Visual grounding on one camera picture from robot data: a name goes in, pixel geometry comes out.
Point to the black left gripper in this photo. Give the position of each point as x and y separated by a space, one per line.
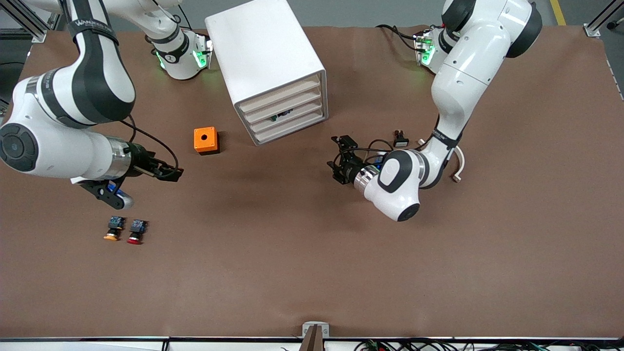
350 170

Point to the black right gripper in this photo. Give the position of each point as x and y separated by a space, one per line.
140 158

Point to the white plastic drawer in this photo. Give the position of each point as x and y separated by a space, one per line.
282 107
304 115
287 130
280 96

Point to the green mushroom push button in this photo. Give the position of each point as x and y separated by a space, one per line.
281 117

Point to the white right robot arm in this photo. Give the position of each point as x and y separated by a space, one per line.
63 146

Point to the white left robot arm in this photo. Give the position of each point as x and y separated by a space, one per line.
463 73

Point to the red mushroom push button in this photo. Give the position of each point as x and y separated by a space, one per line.
136 233

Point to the yellow mushroom push button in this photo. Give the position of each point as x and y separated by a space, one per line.
113 229

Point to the white drawer cabinet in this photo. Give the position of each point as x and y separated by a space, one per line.
263 48

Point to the brown table mat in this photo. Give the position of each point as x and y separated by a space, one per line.
312 253

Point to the orange button enclosure box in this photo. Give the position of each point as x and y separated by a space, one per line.
210 142

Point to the black square indicator switch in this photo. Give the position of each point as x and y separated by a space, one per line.
400 140

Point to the white curved plastic bracket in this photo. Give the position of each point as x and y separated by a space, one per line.
459 165

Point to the white table edge rail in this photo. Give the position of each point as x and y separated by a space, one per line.
97 345

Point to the aluminium frame post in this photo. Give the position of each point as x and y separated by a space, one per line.
602 19
29 24

